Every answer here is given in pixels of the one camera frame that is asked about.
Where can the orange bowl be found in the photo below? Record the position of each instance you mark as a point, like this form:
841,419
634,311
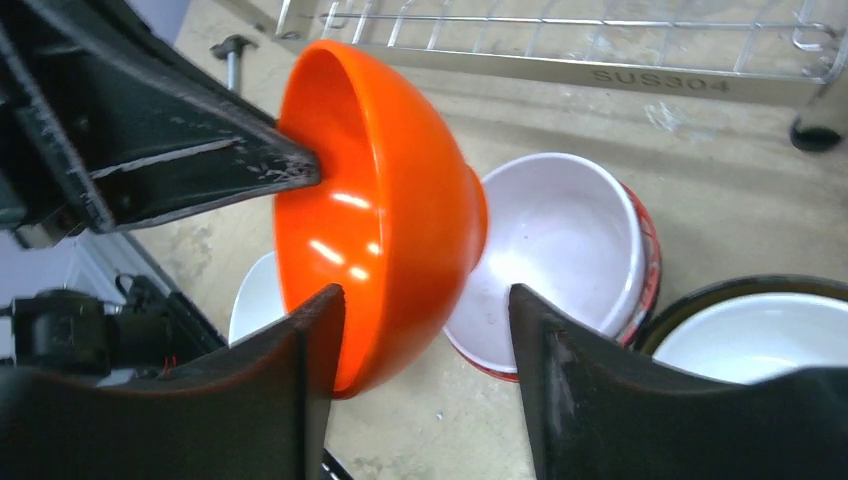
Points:
399,219

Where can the white bowl red patterned outside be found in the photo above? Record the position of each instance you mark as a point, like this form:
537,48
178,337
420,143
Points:
567,228

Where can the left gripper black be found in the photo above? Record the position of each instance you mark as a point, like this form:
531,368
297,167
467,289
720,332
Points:
104,126

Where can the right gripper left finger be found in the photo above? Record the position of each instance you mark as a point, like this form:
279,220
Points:
88,395

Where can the stainless steel dish rack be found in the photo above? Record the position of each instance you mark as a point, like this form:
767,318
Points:
778,53

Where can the white bowl brown outside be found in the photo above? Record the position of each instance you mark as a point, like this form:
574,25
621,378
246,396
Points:
749,329

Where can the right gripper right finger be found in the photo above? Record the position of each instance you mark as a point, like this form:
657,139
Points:
594,410

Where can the black hammer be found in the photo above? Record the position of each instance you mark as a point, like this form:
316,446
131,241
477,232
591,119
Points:
231,51

